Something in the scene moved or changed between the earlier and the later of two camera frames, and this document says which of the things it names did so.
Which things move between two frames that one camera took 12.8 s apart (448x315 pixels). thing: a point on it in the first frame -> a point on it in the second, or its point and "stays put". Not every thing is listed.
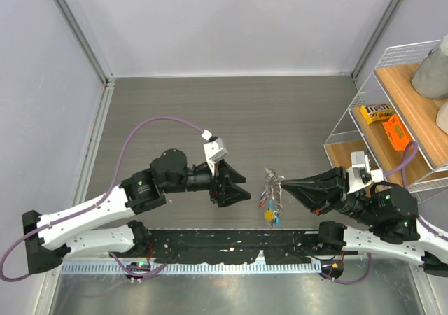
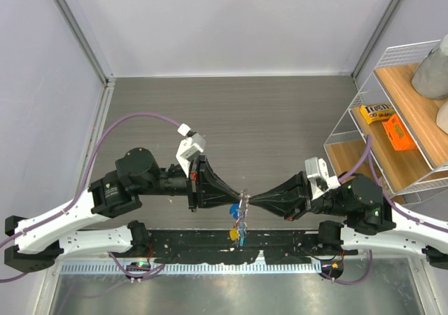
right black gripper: [320, 192] -> [289, 199]
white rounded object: [442, 117] stays put
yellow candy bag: [376, 113] stays put
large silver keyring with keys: [272, 194] -> [237, 234]
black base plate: [278, 247] stays put
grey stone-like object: [431, 77] stays put
